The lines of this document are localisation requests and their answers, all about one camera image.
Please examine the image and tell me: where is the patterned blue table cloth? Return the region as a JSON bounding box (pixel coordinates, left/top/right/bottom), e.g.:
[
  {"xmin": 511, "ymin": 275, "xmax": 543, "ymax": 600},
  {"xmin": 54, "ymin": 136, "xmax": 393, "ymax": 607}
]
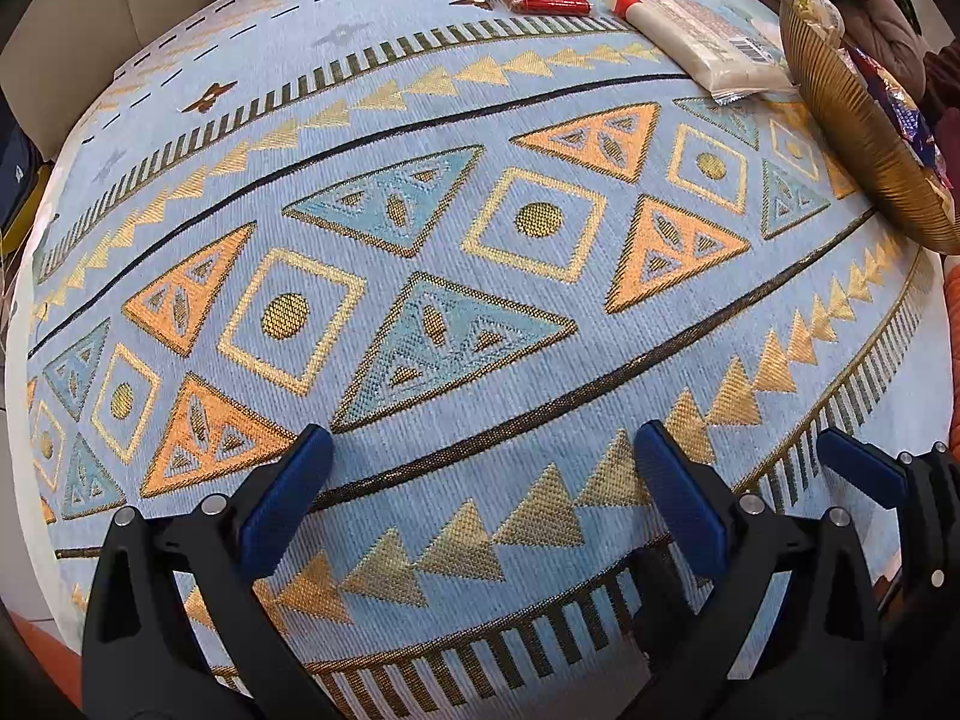
[{"xmin": 5, "ymin": 0, "xmax": 955, "ymax": 720}]

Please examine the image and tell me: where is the white long snack packet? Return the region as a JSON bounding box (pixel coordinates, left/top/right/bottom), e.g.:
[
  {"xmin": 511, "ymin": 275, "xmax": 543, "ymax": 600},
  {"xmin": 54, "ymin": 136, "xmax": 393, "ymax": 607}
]
[{"xmin": 599, "ymin": 0, "xmax": 794, "ymax": 106}]

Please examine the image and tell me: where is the beige sofa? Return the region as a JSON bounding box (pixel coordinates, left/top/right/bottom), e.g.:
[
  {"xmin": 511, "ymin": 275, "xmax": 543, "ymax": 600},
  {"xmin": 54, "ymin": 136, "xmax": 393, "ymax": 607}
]
[{"xmin": 0, "ymin": 0, "xmax": 729, "ymax": 160}]

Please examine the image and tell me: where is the blue cracker snack bag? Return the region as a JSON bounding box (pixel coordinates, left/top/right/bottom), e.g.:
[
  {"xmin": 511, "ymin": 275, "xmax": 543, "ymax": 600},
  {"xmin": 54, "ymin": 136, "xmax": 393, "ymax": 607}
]
[{"xmin": 846, "ymin": 46, "xmax": 952, "ymax": 188}]

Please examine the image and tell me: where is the gold ribbed snack bowl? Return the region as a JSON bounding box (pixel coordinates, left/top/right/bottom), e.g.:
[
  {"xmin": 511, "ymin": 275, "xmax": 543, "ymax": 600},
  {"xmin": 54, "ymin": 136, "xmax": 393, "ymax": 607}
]
[{"xmin": 779, "ymin": 0, "xmax": 958, "ymax": 255}]

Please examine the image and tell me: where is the small red snack packet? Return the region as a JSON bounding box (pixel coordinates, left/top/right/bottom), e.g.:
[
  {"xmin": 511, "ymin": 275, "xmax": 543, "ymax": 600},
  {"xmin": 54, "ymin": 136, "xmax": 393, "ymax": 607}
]
[{"xmin": 503, "ymin": 0, "xmax": 592, "ymax": 16}]

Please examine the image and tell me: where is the dark blue bag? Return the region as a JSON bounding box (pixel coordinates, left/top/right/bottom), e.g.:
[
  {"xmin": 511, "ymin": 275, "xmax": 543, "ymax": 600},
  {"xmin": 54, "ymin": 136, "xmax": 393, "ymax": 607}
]
[{"xmin": 0, "ymin": 96, "xmax": 52, "ymax": 257}]

